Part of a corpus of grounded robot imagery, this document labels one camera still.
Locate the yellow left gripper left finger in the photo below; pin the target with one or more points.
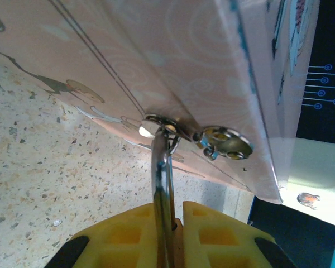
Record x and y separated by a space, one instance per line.
123 237

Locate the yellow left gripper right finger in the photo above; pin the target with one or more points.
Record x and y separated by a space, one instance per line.
226 240

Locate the silver metal hasp latch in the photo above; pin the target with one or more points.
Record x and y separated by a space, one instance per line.
229 142

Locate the black panel with printed lines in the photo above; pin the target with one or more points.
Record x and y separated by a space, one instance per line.
324 117

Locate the pink illustrated box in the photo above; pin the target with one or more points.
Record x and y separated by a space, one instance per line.
170 56

